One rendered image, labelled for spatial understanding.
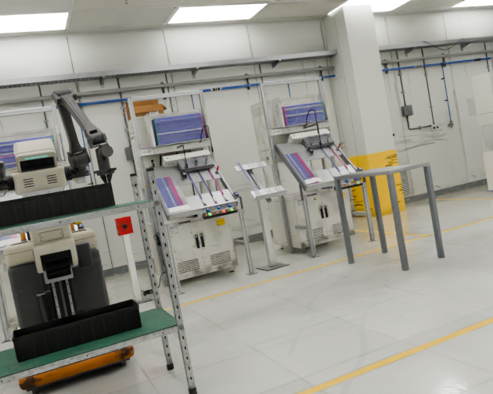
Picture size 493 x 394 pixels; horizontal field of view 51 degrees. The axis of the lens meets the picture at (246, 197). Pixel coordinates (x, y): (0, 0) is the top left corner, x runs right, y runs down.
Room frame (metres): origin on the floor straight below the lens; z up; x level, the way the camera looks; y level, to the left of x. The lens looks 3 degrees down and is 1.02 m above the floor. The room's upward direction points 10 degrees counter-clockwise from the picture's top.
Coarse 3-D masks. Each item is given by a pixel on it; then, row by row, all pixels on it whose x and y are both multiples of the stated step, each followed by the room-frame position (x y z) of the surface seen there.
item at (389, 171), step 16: (336, 176) 4.58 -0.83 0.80; (352, 176) 4.36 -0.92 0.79; (368, 176) 4.19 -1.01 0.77; (336, 192) 4.58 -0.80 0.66; (432, 192) 4.17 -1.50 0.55; (432, 208) 4.18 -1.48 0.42; (400, 224) 3.99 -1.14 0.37; (384, 240) 4.76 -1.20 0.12; (400, 240) 3.98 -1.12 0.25; (352, 256) 4.57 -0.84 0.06; (400, 256) 4.01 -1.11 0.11
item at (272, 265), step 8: (264, 208) 5.05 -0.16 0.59; (264, 216) 5.04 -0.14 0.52; (264, 224) 5.03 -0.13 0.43; (264, 232) 5.04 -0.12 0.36; (264, 240) 5.06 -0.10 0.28; (272, 248) 5.05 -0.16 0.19; (272, 256) 5.04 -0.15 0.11; (272, 264) 5.04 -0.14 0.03; (280, 264) 5.07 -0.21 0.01; (288, 264) 5.00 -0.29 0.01
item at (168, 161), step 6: (204, 150) 5.32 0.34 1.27; (168, 156) 5.16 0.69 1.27; (174, 156) 5.17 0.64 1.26; (180, 156) 5.18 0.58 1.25; (186, 156) 5.20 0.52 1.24; (192, 156) 5.21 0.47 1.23; (198, 156) 5.24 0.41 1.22; (210, 156) 5.30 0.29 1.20; (168, 162) 5.12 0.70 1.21; (174, 162) 5.15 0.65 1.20
